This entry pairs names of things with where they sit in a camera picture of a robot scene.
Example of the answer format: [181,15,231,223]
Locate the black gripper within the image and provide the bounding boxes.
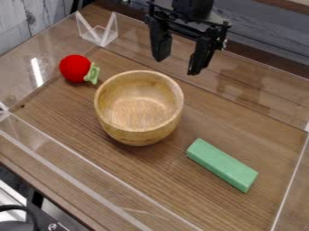
[145,0,232,76]

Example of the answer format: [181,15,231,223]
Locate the wooden bowl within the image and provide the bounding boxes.
[94,70,184,146]

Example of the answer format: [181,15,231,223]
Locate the red plush tomato toy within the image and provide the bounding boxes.
[59,54,101,85]

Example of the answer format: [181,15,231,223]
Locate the green rectangular block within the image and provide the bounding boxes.
[186,138,259,193]

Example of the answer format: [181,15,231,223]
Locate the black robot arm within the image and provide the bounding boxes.
[145,0,232,76]

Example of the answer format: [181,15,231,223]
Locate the clear acrylic front barrier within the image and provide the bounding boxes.
[0,103,203,231]

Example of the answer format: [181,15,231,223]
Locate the clear acrylic corner bracket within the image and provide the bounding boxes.
[75,12,118,47]

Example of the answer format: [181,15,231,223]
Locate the black table leg bracket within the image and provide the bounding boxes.
[26,188,82,231]

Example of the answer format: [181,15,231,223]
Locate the black cable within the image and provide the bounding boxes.
[0,204,42,231]

